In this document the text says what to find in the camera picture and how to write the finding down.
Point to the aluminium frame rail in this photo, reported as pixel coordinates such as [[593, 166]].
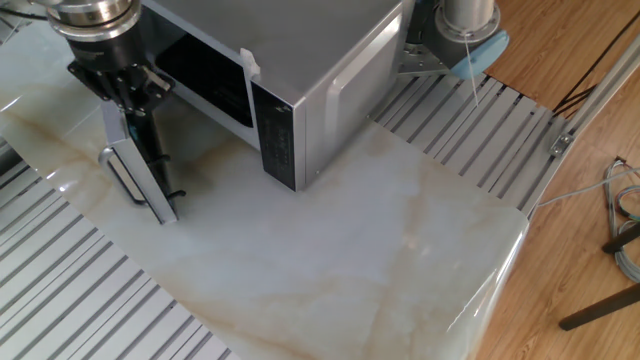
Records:
[[605, 87]]

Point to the dark wooden furniture leg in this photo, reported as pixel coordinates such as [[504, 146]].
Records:
[[622, 240], [600, 309]]

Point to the white zip tie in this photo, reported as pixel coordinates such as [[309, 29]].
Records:
[[470, 65]]

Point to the white tape piece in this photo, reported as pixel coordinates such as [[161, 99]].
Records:
[[250, 62]]

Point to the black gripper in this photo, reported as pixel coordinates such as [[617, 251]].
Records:
[[107, 52]]

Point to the metal corner bracket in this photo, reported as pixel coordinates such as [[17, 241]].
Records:
[[561, 145]]

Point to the silver microwave body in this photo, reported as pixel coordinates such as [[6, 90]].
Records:
[[310, 45]]

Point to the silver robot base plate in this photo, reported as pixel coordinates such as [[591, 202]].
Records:
[[415, 62]]

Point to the marble pattern table cover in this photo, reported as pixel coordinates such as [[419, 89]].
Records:
[[300, 260]]

